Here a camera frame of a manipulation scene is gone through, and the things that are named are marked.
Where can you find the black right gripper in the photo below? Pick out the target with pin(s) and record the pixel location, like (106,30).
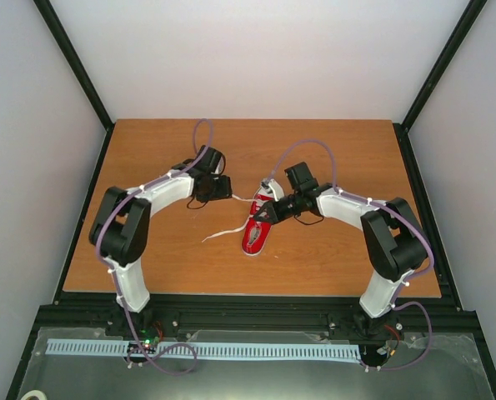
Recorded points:
(273,216)

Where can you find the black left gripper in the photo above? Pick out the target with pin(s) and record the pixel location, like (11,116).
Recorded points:
(225,191)

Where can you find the red canvas sneaker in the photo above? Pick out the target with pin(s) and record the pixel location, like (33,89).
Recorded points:
(256,233)

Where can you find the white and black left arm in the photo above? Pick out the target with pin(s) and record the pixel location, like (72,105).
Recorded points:
(120,229)

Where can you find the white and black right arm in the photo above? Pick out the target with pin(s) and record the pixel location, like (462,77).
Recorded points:
(395,242)

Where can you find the white tape roll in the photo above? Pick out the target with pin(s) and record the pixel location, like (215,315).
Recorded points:
(34,395)

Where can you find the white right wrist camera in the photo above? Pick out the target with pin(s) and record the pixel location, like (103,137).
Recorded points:
(272,189)

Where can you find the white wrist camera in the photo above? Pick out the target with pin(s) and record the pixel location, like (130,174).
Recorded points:
(272,189)
(220,167)

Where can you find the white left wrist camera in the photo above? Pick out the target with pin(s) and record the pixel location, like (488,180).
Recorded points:
(220,167)

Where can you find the white slotted cable duct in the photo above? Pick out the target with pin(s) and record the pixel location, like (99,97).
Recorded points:
(209,351)

